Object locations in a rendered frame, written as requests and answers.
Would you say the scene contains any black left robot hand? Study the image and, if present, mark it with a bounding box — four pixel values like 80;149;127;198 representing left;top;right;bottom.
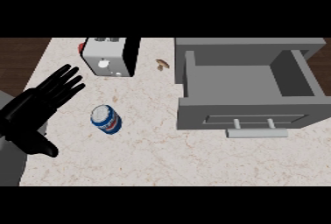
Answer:
0;63;87;158

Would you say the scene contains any blue and white can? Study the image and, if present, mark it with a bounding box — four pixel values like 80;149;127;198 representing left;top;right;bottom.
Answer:
89;104;122;136

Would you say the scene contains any grey drawer cabinet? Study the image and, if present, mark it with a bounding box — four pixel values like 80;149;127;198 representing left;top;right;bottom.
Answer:
173;37;326;86

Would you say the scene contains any white and black toaster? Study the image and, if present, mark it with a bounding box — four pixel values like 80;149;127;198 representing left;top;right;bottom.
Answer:
81;37;142;78

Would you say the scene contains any small brown food piece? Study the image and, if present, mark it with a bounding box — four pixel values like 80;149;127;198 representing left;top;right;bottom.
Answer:
155;59;171;72

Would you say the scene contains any grey drawer front with handle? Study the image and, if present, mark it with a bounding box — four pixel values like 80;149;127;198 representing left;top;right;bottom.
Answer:
176;95;331;139

